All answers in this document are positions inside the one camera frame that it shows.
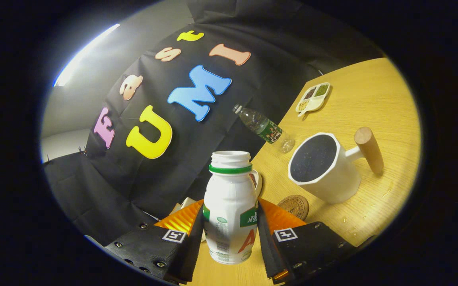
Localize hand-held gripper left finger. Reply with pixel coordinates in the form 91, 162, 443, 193
104, 199, 206, 284

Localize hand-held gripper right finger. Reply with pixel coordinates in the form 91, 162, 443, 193
256, 197, 359, 284

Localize round cork coaster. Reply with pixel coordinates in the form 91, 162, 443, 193
278, 195, 309, 220

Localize white juice bottle green collar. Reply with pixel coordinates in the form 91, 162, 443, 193
203, 151, 258, 265

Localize white cup wooden handle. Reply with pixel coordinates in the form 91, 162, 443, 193
288, 127, 384, 204

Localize clear plastic water bottle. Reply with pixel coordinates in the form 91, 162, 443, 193
233, 104, 295, 154

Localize white toaster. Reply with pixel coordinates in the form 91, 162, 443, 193
170, 197, 198, 216

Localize round white plate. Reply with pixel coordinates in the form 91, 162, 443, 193
249, 170, 263, 198

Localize black backdrop cloth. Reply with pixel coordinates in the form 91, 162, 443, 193
42, 0, 388, 247

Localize white divided dish with beans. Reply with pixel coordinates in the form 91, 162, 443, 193
295, 82, 330, 117

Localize wooden table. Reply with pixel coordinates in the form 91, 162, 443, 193
189, 58, 422, 286

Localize ceiling light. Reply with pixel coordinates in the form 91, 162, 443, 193
53, 23, 121, 87

